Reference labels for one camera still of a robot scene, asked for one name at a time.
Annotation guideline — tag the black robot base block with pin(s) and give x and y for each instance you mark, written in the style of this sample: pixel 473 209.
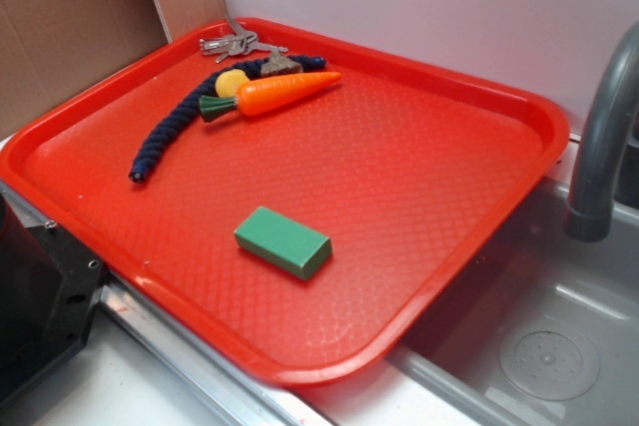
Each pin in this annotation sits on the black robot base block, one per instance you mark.
pixel 50 284

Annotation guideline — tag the green rectangular block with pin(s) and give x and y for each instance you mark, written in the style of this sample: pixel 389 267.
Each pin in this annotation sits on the green rectangular block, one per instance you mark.
pixel 283 242

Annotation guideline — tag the red plastic tray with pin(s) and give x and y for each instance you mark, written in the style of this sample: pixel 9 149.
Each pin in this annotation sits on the red plastic tray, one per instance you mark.
pixel 407 168

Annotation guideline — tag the orange toy carrot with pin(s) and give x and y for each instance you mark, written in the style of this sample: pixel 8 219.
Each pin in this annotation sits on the orange toy carrot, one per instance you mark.
pixel 263 95

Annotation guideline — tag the small brown stone piece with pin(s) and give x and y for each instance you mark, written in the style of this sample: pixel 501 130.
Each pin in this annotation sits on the small brown stone piece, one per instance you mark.
pixel 278 64

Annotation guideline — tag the yellow round toy piece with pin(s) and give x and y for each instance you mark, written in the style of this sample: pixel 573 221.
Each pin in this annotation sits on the yellow round toy piece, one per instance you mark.
pixel 228 82

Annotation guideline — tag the silver key bunch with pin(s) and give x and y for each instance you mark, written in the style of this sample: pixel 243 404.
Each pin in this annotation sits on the silver key bunch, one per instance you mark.
pixel 241 42

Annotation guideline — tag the grey plastic sink basin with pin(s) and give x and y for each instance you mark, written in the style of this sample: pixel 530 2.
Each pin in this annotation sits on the grey plastic sink basin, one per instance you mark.
pixel 539 329

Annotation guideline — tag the grey sink faucet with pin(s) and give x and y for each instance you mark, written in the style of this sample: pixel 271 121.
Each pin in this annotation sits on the grey sink faucet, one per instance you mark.
pixel 606 166

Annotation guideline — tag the brown cardboard panel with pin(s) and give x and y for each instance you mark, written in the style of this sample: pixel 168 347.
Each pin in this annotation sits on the brown cardboard panel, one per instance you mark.
pixel 52 50

